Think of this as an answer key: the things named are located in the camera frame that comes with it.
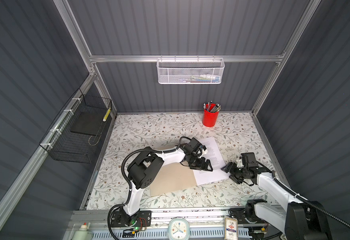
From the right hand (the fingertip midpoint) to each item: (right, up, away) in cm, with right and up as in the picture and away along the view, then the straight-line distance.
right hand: (227, 172), depth 87 cm
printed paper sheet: (-4, +5, +7) cm, 9 cm away
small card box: (-4, -21, -18) cm, 28 cm away
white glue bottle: (-70, -20, -23) cm, 76 cm away
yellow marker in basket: (-68, +33, -6) cm, 76 cm away
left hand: (-11, +2, 0) cm, 11 cm away
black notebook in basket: (-75, +29, -10) cm, 81 cm away
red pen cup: (-6, +36, +19) cm, 41 cm away
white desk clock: (-29, -20, -19) cm, 40 cm away
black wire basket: (-80, +23, -15) cm, 84 cm away
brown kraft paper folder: (-31, -3, 0) cm, 32 cm away
